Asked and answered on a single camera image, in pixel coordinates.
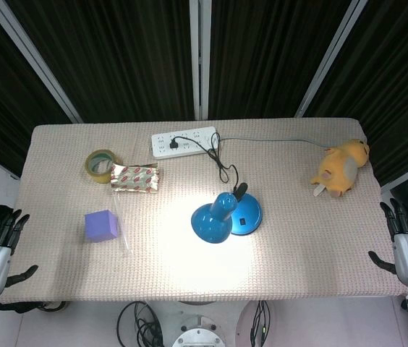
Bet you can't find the white window frame post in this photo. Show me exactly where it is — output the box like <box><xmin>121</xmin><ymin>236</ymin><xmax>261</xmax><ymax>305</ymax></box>
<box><xmin>0</xmin><ymin>0</ymin><xmax>83</xmax><ymax>124</ymax></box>
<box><xmin>294</xmin><ymin>0</ymin><xmax>378</xmax><ymax>119</ymax></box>
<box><xmin>188</xmin><ymin>0</ymin><xmax>213</xmax><ymax>121</ymax></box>

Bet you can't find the white power strip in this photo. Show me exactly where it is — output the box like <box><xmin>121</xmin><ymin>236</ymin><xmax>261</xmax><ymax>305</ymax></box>
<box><xmin>150</xmin><ymin>126</ymin><xmax>222</xmax><ymax>160</ymax></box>

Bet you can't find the grey power strip cable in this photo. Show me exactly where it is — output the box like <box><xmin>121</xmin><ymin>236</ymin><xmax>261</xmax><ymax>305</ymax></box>
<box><xmin>220</xmin><ymin>136</ymin><xmax>330</xmax><ymax>150</ymax></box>

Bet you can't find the robot base column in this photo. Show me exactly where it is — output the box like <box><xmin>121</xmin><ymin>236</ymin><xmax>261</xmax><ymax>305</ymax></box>
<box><xmin>170</xmin><ymin>313</ymin><xmax>226</xmax><ymax>347</ymax></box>

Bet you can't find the clear plastic straw wrapper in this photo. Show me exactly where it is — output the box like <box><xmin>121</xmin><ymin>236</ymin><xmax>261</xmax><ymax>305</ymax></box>
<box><xmin>111</xmin><ymin>192</ymin><xmax>133</xmax><ymax>257</ymax></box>

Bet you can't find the black lamp power cord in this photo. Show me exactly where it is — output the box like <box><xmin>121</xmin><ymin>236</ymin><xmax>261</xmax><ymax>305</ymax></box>
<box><xmin>168</xmin><ymin>132</ymin><xmax>242</xmax><ymax>189</ymax></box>

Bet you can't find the purple cube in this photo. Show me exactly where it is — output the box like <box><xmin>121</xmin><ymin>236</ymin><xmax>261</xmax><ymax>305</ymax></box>
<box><xmin>83</xmin><ymin>208</ymin><xmax>120</xmax><ymax>244</ymax></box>

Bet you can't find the yellow plush toy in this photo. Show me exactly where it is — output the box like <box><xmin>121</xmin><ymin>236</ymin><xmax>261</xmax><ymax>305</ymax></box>
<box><xmin>310</xmin><ymin>138</ymin><xmax>370</xmax><ymax>198</ymax></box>

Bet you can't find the blue desk lamp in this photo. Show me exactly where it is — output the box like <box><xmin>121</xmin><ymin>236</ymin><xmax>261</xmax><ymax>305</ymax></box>
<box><xmin>190</xmin><ymin>182</ymin><xmax>263</xmax><ymax>244</ymax></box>

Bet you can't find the beige waffle tablecloth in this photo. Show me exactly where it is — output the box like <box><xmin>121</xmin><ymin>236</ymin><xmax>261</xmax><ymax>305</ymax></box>
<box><xmin>0</xmin><ymin>116</ymin><xmax>408</xmax><ymax>304</ymax></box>

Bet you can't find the clear tape roll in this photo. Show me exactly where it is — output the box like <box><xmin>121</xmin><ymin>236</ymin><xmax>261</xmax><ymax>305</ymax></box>
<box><xmin>84</xmin><ymin>148</ymin><xmax>124</xmax><ymax>185</ymax></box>

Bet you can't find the black cable bundle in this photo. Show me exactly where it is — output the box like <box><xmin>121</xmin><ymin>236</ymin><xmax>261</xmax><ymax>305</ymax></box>
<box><xmin>248</xmin><ymin>299</ymin><xmax>272</xmax><ymax>347</ymax></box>
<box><xmin>116</xmin><ymin>300</ymin><xmax>166</xmax><ymax>347</ymax></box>

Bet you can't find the silver foil snack packet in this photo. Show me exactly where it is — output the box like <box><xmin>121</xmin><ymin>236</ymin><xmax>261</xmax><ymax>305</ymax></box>
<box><xmin>109</xmin><ymin>162</ymin><xmax>160</xmax><ymax>197</ymax></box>

